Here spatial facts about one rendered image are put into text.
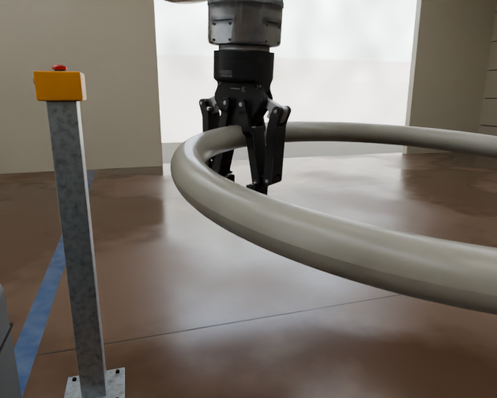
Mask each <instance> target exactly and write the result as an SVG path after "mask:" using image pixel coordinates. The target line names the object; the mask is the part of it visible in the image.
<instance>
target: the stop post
mask: <svg viewBox="0 0 497 398"><path fill-rule="evenodd" d="M33 76H34V82H35V89H36V99H37V100H38V101H46V104H47V117H48V123H49V130H50V137H51V149H52V156H53V163H54V169H55V182H56V189H57V196H58V208H59V215H60V222H61V229H62V241H63V248H64V255H65V262H66V275H67V281H68V288H69V295H70V307H71V314H72V321H73V334H74V340H75V347H76V354H77V366H78V373H79V375H78V376H74V377H68V380H67V384H66V391H65V396H64V398H125V367H123V368H118V369H113V370H106V362H105V354H104V339H103V331H102V323H101V315H100V300H99V292H98V283H97V275H96V260H95V252H94V244H93V236H92V221H91V212H90V204H89V196H88V181H87V173H86V165H85V150H84V142H83V133H82V125H81V110H80V102H79V101H85V100H87V97H86V88H85V75H84V74H83V73H81V72H78V71H65V70H64V69H54V71H38V70H36V71H34V72H33Z"/></svg>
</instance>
